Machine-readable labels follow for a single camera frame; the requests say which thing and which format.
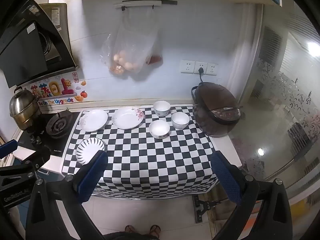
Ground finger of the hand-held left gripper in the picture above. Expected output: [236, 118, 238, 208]
[0, 139, 18, 158]
[0, 146, 52, 193]

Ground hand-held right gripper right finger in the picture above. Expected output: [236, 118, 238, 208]
[211, 151, 293, 240]

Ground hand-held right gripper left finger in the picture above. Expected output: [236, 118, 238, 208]
[25, 150, 108, 240]

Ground white plate black striped rim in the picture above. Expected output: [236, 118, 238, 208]
[76, 138, 105, 165]

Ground plain white plate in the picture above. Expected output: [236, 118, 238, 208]
[79, 109, 108, 132]

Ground white plate pink floral print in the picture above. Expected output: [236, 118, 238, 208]
[112, 106, 145, 130]

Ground white bowl with dark rim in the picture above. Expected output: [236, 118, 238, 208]
[171, 112, 190, 130]
[149, 120, 170, 139]

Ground white bowl blue floral print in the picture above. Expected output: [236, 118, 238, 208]
[153, 101, 171, 117]

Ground black gas stove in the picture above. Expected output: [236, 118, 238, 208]
[19, 110, 80, 158]

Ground stainless steel steamer pot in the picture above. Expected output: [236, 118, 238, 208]
[9, 87, 42, 130]

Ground black white checkered tablecloth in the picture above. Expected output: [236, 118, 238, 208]
[61, 106, 223, 200]

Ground person's dark pants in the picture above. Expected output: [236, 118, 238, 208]
[104, 231, 157, 240]

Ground brown rice cooker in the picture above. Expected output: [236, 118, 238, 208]
[191, 82, 244, 137]

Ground black range hood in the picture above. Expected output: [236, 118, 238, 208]
[0, 0, 79, 88]

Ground patterned glass sliding door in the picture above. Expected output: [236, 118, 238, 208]
[240, 5, 320, 188]

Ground clear plastic bag of eggs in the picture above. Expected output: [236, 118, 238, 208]
[101, 7, 160, 77]

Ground black metal floor frame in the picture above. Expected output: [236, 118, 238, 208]
[192, 195, 223, 223]

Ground colourful wall sticker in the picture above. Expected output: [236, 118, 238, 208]
[24, 72, 88, 107]

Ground white wall outlet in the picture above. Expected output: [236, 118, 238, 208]
[180, 60, 195, 74]
[207, 62, 218, 76]
[194, 61, 208, 75]

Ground white wall hook rail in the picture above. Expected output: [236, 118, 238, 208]
[114, 0, 178, 11]

